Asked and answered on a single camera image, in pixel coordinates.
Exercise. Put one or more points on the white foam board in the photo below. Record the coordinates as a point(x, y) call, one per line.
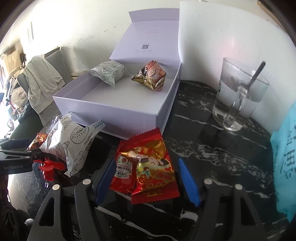
point(208, 34)

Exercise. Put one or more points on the beige wall vent cover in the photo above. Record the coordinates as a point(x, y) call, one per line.
point(78, 74)

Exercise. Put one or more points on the red ketchup sachet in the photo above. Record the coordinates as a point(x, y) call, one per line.
point(121, 172)

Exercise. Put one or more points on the small red gold snack packet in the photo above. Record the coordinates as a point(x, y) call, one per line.
point(35, 141)

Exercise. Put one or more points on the lavender gift box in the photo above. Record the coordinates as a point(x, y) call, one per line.
point(129, 102)

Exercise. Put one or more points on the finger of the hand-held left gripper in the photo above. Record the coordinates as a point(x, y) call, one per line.
point(18, 154)
point(13, 143)

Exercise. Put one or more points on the grey hoodie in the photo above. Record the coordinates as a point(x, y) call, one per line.
point(41, 81)

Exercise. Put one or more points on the person's left forearm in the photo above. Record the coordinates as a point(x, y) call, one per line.
point(9, 208)

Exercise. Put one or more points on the glass mug with water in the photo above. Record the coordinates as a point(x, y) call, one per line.
point(233, 99)

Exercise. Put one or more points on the white printed snack packet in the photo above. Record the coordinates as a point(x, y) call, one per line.
point(69, 143)
point(108, 71)

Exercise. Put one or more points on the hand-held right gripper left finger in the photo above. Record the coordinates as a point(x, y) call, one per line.
point(105, 182)

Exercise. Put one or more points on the crumpled red gold snack packet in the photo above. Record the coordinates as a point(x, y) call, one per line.
point(150, 75)

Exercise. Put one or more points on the pile of clothes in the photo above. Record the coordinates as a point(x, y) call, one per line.
point(13, 92)

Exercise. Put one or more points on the light blue plastic bag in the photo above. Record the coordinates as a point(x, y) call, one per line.
point(285, 162)

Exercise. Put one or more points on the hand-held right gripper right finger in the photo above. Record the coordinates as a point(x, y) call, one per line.
point(188, 183)

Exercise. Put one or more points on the grey chair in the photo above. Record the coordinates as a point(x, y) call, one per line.
point(57, 58)

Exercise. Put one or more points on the framed wall picture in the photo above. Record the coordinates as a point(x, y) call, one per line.
point(30, 32)

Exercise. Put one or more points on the metal spoon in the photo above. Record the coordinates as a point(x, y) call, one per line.
point(255, 75)

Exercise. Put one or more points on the beige bag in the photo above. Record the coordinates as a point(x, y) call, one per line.
point(11, 59)

